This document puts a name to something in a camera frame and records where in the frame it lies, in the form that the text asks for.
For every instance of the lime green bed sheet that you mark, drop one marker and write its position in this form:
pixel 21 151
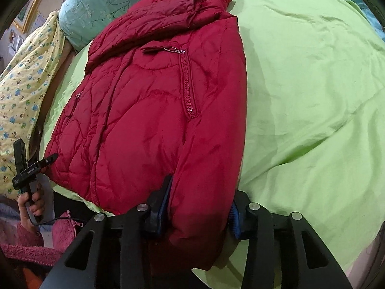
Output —
pixel 315 118

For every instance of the yellow cartoon print blanket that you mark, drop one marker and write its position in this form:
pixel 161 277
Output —
pixel 24 84

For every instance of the pink fleece sleeve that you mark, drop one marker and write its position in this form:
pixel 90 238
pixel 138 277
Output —
pixel 30 247

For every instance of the gold picture frame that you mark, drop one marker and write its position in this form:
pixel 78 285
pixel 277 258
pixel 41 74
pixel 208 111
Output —
pixel 24 18

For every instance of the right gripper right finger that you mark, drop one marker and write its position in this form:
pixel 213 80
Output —
pixel 306 261

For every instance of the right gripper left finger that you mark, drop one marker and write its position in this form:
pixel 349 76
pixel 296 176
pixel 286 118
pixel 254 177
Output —
pixel 113 252

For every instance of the person's left hand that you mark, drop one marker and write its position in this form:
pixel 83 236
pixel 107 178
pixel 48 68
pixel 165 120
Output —
pixel 34 204

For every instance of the red quilted puffer jacket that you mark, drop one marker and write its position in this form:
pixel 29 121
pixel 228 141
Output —
pixel 164 94

